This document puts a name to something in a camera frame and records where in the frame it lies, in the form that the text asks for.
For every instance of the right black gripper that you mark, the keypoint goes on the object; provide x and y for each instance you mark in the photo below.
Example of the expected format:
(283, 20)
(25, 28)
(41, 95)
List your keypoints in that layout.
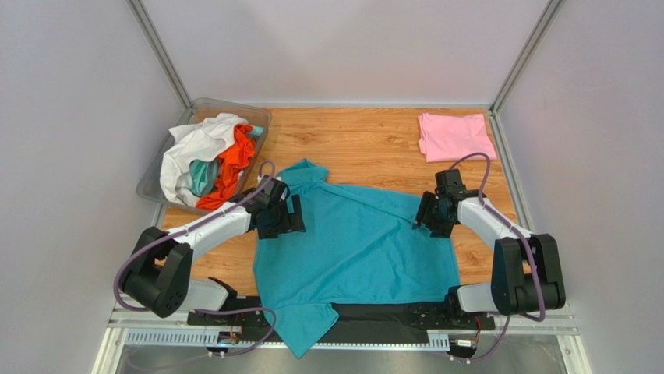
(425, 216)

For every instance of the right aluminium frame post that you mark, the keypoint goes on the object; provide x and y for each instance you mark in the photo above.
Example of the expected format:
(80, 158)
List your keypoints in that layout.
(534, 39)

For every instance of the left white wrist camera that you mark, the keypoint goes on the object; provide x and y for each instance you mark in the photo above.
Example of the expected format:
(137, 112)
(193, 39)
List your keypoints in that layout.
(261, 179)

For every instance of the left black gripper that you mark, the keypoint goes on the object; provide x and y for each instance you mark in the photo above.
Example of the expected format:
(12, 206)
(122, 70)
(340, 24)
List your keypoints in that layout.
(291, 221)

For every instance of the clear plastic bin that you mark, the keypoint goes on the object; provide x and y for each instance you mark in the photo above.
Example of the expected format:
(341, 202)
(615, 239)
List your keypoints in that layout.
(259, 118)

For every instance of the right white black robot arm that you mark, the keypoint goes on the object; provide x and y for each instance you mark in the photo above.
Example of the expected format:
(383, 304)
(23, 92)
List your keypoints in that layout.
(526, 276)

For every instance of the light teal t shirt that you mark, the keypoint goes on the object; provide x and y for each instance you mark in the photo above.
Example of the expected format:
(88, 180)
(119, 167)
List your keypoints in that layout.
(203, 175)

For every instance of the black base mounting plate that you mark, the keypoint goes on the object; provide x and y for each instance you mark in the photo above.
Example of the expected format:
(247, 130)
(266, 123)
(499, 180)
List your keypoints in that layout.
(344, 323)

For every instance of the left aluminium frame post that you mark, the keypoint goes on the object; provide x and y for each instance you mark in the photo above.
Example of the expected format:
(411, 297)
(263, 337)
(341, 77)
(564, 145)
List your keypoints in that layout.
(142, 16)

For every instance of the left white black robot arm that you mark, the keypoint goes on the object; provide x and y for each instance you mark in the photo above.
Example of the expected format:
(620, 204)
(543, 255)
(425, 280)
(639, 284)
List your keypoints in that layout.
(157, 276)

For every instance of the orange t shirt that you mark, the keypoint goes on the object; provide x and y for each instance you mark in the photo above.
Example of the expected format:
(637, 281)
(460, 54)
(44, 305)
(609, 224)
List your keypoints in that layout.
(232, 162)

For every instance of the aluminium frame post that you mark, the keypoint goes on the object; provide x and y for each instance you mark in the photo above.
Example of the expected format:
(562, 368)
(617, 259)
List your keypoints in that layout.
(534, 39)
(142, 16)

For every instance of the folded pink t shirt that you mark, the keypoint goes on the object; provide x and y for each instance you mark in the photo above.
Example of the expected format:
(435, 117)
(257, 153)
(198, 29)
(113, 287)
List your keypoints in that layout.
(446, 138)

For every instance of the aluminium front rail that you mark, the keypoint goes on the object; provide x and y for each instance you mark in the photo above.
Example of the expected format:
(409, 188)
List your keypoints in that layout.
(145, 329)

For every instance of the white t shirt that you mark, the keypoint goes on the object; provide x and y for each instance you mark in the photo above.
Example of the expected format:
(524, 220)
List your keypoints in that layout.
(202, 141)

